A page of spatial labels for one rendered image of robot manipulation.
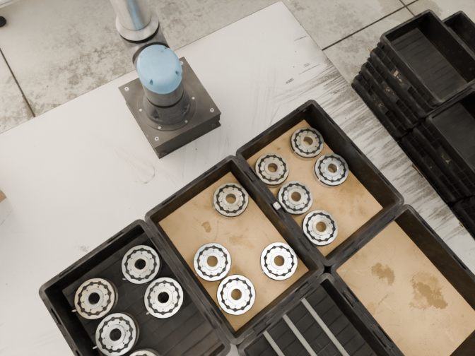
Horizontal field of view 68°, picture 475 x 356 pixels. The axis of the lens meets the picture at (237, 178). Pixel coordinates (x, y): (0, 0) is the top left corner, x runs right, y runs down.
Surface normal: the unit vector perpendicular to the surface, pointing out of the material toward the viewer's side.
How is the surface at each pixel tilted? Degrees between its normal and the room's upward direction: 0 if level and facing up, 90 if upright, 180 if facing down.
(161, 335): 0
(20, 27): 0
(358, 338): 0
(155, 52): 10
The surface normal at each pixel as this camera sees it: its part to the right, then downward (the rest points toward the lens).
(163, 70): 0.14, -0.17
